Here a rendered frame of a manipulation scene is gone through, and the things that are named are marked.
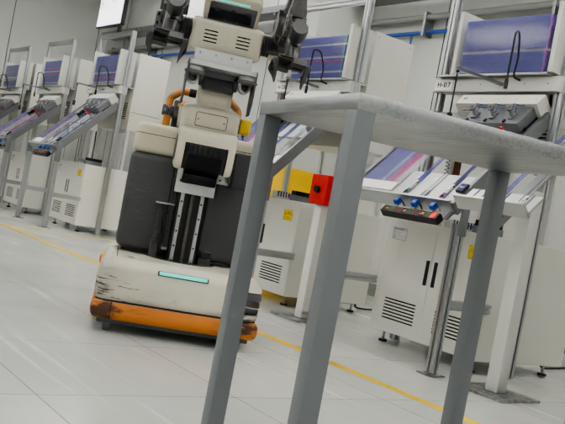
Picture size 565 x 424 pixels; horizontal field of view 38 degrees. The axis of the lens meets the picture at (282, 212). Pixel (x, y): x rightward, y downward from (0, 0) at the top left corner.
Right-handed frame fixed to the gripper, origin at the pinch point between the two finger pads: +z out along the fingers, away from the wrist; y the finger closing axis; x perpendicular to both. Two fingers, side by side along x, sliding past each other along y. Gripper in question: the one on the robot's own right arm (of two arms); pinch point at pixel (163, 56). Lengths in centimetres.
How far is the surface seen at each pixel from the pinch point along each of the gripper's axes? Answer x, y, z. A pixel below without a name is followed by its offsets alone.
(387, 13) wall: 287, 166, -306
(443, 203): 55, 126, -3
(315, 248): 155, 98, -15
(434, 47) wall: 251, 195, -252
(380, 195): 88, 109, -18
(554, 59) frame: 33, 166, -76
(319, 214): 146, 96, -31
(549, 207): 72, 186, -24
